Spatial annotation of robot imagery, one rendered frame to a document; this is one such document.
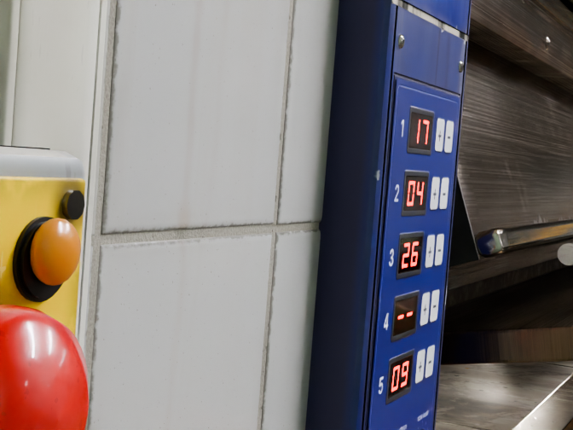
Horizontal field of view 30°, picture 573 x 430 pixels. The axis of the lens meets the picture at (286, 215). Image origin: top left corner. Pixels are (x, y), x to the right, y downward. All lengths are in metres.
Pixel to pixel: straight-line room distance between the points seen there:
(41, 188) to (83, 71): 0.11
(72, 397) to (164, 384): 0.24
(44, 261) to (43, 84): 0.11
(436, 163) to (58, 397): 0.48
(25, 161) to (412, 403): 0.46
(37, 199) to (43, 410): 0.05
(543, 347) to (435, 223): 0.16
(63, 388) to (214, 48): 0.27
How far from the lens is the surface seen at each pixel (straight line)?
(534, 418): 1.55
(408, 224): 0.62
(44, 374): 0.21
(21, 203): 0.24
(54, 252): 0.23
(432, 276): 0.68
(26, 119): 0.32
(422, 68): 0.63
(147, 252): 0.42
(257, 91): 0.50
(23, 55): 0.32
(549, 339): 0.79
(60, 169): 0.25
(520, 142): 1.07
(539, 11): 1.10
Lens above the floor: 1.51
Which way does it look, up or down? 3 degrees down
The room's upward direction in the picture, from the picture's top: 4 degrees clockwise
